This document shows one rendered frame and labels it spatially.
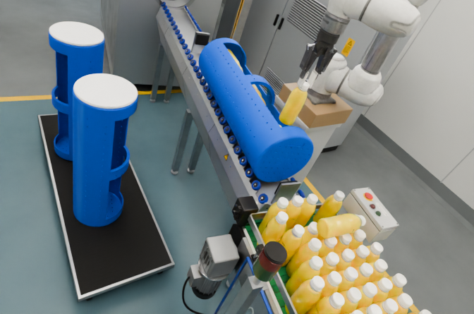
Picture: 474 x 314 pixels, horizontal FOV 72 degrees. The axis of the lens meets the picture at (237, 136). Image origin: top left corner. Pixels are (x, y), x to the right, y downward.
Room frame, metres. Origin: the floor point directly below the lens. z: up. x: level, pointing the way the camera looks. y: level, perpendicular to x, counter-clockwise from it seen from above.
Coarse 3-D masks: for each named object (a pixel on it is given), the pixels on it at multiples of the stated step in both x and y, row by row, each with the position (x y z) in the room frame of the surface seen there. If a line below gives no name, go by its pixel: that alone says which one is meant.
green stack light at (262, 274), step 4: (256, 260) 0.54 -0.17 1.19; (256, 264) 0.53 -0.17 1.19; (256, 268) 0.52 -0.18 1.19; (260, 268) 0.51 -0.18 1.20; (256, 272) 0.52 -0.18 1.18; (260, 272) 0.51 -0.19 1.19; (264, 272) 0.51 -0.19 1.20; (268, 272) 0.51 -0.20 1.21; (272, 272) 0.51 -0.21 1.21; (276, 272) 0.52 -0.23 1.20; (256, 276) 0.51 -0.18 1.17; (260, 276) 0.51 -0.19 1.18; (264, 276) 0.51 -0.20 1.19; (268, 276) 0.51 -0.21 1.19; (272, 276) 0.52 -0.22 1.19; (260, 280) 0.51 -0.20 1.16; (264, 280) 0.51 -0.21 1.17; (268, 280) 0.51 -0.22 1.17
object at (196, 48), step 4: (196, 32) 2.13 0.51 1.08; (200, 32) 2.15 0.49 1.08; (204, 32) 2.17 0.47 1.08; (196, 36) 2.13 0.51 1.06; (200, 36) 2.13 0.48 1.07; (204, 36) 2.14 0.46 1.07; (208, 36) 2.16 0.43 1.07; (196, 40) 2.12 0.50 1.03; (200, 40) 2.13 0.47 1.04; (204, 40) 2.15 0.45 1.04; (208, 40) 2.17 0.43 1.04; (196, 44) 2.14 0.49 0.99; (200, 44) 2.14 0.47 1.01; (204, 44) 2.15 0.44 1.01; (192, 48) 2.14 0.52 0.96; (196, 48) 2.14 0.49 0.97; (200, 48) 2.16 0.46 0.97; (192, 52) 2.13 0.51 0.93; (196, 52) 2.15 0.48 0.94; (200, 52) 2.16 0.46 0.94
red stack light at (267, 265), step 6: (264, 246) 0.55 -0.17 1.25; (264, 252) 0.53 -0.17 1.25; (258, 258) 0.53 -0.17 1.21; (264, 258) 0.52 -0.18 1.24; (264, 264) 0.51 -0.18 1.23; (270, 264) 0.51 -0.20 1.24; (276, 264) 0.51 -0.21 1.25; (282, 264) 0.52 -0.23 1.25; (270, 270) 0.51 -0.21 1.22; (276, 270) 0.52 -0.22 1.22
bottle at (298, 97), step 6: (294, 90) 1.22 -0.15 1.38; (300, 90) 1.21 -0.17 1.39; (306, 90) 1.21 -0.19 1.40; (294, 96) 1.20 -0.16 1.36; (300, 96) 1.20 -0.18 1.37; (306, 96) 1.21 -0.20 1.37; (288, 102) 1.21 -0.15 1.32; (294, 102) 1.19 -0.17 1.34; (300, 102) 1.20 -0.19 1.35; (288, 108) 1.20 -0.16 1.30; (294, 108) 1.19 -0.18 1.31; (300, 108) 1.21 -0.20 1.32; (282, 114) 1.21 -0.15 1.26; (288, 114) 1.20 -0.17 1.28; (294, 114) 1.20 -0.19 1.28; (282, 120) 1.20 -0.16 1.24; (288, 120) 1.20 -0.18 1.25; (294, 120) 1.21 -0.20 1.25
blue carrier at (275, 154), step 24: (216, 48) 1.73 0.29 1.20; (240, 48) 1.90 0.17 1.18; (216, 72) 1.57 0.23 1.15; (240, 72) 1.51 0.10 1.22; (216, 96) 1.49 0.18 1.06; (240, 96) 1.35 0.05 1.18; (264, 96) 1.62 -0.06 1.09; (240, 120) 1.25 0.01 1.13; (264, 120) 1.20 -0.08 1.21; (240, 144) 1.20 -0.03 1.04; (264, 144) 1.09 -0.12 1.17; (288, 144) 1.12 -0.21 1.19; (312, 144) 1.19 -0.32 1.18; (264, 168) 1.08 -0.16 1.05; (288, 168) 1.16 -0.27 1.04
